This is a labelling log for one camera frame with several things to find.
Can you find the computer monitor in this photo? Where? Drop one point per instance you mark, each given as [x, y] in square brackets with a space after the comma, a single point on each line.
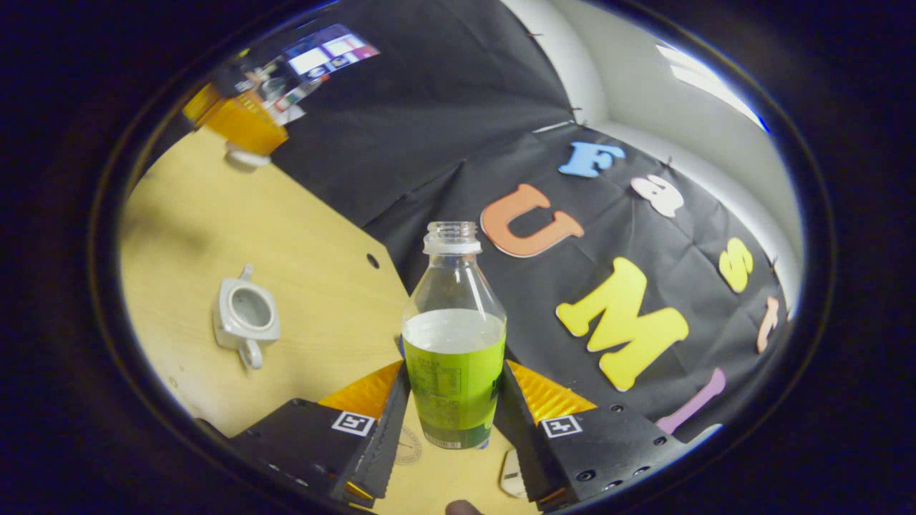
[329, 54]

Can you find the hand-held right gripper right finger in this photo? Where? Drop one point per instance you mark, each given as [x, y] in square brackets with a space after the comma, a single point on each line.
[533, 458]

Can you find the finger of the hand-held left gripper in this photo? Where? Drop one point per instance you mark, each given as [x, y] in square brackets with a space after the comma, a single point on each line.
[240, 125]

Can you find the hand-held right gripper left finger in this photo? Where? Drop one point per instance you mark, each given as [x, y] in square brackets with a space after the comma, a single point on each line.
[386, 443]

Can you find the green label water bottle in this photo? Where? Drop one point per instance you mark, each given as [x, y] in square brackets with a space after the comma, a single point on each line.
[454, 379]

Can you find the black backdrop cloth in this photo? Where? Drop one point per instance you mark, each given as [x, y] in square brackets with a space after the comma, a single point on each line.
[444, 129]

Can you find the white teacup lid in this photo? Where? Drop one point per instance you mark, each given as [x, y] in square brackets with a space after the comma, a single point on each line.
[247, 157]

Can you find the white ceramic teacup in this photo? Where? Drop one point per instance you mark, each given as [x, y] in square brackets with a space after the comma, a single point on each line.
[229, 332]

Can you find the white toaster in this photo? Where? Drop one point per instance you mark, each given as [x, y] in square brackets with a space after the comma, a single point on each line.
[512, 472]

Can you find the black desk grommet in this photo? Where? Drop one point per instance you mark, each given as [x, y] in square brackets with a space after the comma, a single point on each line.
[373, 261]

